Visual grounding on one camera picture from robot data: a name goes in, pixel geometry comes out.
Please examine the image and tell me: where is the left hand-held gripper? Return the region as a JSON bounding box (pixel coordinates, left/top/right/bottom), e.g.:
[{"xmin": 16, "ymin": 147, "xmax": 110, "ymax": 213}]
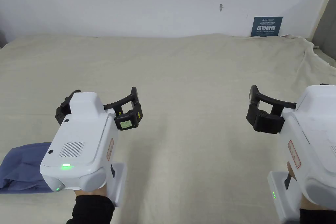
[{"xmin": 39, "ymin": 86, "xmax": 144, "ymax": 207}]

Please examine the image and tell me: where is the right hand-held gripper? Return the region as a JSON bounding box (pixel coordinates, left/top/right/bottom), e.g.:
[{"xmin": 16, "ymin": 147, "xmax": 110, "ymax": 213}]
[{"xmin": 246, "ymin": 84, "xmax": 336, "ymax": 222}]

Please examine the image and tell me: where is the person's right forearm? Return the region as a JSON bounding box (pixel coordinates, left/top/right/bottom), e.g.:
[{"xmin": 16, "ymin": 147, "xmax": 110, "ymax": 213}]
[{"xmin": 299, "ymin": 208, "xmax": 336, "ymax": 224}]

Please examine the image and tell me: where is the person's left forearm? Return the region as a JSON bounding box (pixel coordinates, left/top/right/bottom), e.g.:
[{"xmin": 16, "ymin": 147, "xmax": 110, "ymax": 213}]
[{"xmin": 66, "ymin": 194, "xmax": 116, "ymax": 224}]

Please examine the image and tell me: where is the person's left hand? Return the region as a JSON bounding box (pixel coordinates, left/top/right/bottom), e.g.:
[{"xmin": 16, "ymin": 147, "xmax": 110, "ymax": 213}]
[{"xmin": 74, "ymin": 183, "xmax": 109, "ymax": 198}]

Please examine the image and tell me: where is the person's right hand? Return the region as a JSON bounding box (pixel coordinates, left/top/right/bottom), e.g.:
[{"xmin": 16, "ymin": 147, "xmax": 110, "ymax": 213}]
[{"xmin": 286, "ymin": 161, "xmax": 317, "ymax": 212}]

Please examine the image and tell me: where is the blue garment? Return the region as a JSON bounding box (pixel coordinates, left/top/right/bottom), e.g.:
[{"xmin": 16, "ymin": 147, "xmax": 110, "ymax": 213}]
[{"xmin": 0, "ymin": 142, "xmax": 54, "ymax": 194}]

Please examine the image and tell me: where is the bed with beige sheet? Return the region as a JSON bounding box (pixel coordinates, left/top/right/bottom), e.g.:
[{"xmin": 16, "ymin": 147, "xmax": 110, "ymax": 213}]
[{"xmin": 0, "ymin": 33, "xmax": 336, "ymax": 224}]

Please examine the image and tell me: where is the dark blue sign card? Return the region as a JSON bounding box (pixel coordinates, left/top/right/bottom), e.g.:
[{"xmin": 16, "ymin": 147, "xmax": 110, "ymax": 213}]
[{"xmin": 250, "ymin": 16, "xmax": 284, "ymax": 38}]

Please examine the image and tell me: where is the grey padded headboard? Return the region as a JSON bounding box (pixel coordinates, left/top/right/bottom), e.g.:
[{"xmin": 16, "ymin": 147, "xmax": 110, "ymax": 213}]
[{"xmin": 308, "ymin": 0, "xmax": 336, "ymax": 68}]

